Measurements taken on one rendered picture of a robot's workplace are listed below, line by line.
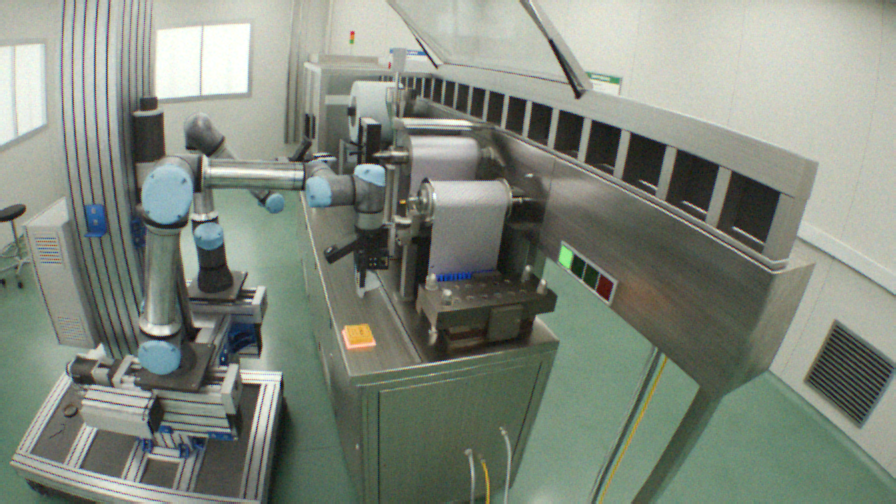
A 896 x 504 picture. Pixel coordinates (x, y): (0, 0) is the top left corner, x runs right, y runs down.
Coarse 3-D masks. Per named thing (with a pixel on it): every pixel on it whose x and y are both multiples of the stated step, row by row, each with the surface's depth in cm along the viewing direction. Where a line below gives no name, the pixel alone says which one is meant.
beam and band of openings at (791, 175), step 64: (384, 64) 297; (448, 64) 194; (512, 128) 154; (576, 128) 127; (640, 128) 94; (704, 128) 77; (640, 192) 97; (704, 192) 87; (768, 192) 71; (768, 256) 66
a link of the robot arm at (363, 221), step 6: (354, 210) 110; (354, 216) 110; (360, 216) 109; (366, 216) 108; (372, 216) 109; (378, 216) 110; (354, 222) 111; (360, 222) 109; (366, 222) 109; (372, 222) 109; (378, 222) 111; (360, 228) 111; (366, 228) 110; (372, 228) 110
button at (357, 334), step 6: (366, 324) 130; (348, 330) 126; (354, 330) 126; (360, 330) 127; (366, 330) 127; (348, 336) 123; (354, 336) 124; (360, 336) 124; (366, 336) 124; (372, 336) 125; (348, 342) 124; (354, 342) 123; (360, 342) 124; (366, 342) 125; (372, 342) 125
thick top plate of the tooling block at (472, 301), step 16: (448, 288) 133; (464, 288) 134; (480, 288) 135; (496, 288) 136; (512, 288) 137; (528, 288) 138; (432, 304) 124; (464, 304) 126; (480, 304) 127; (496, 304) 128; (512, 304) 130; (528, 304) 132; (544, 304) 135; (432, 320) 125; (448, 320) 124; (464, 320) 126; (480, 320) 128
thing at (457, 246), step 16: (448, 224) 133; (464, 224) 136; (480, 224) 138; (496, 224) 140; (432, 240) 134; (448, 240) 136; (464, 240) 138; (480, 240) 140; (496, 240) 142; (432, 256) 136; (448, 256) 138; (464, 256) 141; (480, 256) 143; (496, 256) 145; (432, 272) 139; (448, 272) 141
